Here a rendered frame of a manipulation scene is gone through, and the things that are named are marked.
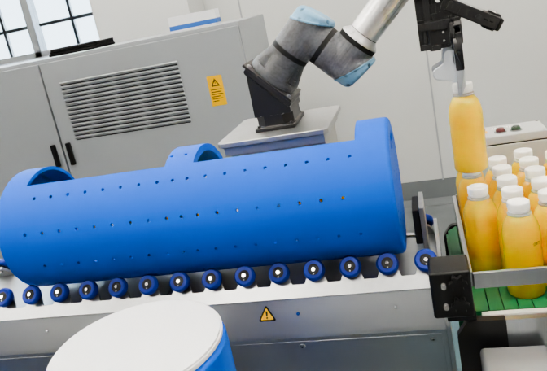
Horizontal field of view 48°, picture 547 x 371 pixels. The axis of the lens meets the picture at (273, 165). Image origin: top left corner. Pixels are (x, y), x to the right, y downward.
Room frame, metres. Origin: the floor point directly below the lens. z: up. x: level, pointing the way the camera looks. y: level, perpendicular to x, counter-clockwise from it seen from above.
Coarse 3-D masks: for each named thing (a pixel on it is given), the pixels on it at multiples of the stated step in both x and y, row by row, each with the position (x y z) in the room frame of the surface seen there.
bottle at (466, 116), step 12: (456, 96) 1.19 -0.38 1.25; (468, 96) 1.18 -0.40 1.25; (456, 108) 1.18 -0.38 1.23; (468, 108) 1.17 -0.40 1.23; (480, 108) 1.18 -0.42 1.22; (456, 120) 1.18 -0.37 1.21; (468, 120) 1.17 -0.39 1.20; (480, 120) 1.17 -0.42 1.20; (456, 132) 1.18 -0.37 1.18; (468, 132) 1.17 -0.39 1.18; (480, 132) 1.17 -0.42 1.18; (456, 144) 1.19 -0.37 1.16; (468, 144) 1.17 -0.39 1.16; (480, 144) 1.17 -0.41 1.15; (456, 156) 1.19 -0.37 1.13; (468, 156) 1.17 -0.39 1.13; (480, 156) 1.17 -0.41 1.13; (456, 168) 1.20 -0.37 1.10; (468, 168) 1.17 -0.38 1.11; (480, 168) 1.17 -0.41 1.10
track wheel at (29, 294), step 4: (28, 288) 1.34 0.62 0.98; (32, 288) 1.34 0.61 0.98; (36, 288) 1.33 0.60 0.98; (24, 292) 1.34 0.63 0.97; (28, 292) 1.33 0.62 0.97; (32, 292) 1.33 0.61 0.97; (36, 292) 1.33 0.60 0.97; (40, 292) 1.33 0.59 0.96; (24, 296) 1.33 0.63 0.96; (28, 296) 1.33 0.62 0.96; (32, 296) 1.32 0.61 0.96; (36, 296) 1.32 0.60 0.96; (40, 296) 1.33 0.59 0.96; (24, 300) 1.32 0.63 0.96; (28, 300) 1.32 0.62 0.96; (32, 300) 1.32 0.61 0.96; (36, 300) 1.32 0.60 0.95; (28, 304) 1.32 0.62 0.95; (32, 304) 1.32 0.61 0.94
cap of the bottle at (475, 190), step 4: (472, 184) 1.15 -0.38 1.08; (476, 184) 1.15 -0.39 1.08; (480, 184) 1.14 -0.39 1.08; (484, 184) 1.13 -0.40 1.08; (468, 188) 1.13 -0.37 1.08; (472, 188) 1.13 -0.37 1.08; (476, 188) 1.12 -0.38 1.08; (480, 188) 1.12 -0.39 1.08; (484, 188) 1.12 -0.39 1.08; (468, 192) 1.13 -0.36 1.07; (472, 192) 1.12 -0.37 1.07; (476, 192) 1.12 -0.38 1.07; (480, 192) 1.11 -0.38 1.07; (484, 192) 1.11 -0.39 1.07; (472, 196) 1.12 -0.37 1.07; (476, 196) 1.12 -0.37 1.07; (480, 196) 1.11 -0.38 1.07; (484, 196) 1.12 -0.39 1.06
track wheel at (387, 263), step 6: (384, 252) 1.13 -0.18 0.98; (378, 258) 1.13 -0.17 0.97; (384, 258) 1.12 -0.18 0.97; (390, 258) 1.12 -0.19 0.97; (396, 258) 1.12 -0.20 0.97; (378, 264) 1.12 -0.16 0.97; (384, 264) 1.12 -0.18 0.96; (390, 264) 1.11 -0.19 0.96; (396, 264) 1.11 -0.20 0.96; (384, 270) 1.11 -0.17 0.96; (390, 270) 1.10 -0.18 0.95; (396, 270) 1.11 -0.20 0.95
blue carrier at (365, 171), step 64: (384, 128) 1.17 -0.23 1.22; (64, 192) 1.30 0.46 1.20; (128, 192) 1.24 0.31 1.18; (192, 192) 1.20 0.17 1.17; (256, 192) 1.15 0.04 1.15; (320, 192) 1.12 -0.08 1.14; (384, 192) 1.08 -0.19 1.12; (64, 256) 1.26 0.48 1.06; (128, 256) 1.23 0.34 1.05; (192, 256) 1.20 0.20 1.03; (256, 256) 1.17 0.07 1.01; (320, 256) 1.16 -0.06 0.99
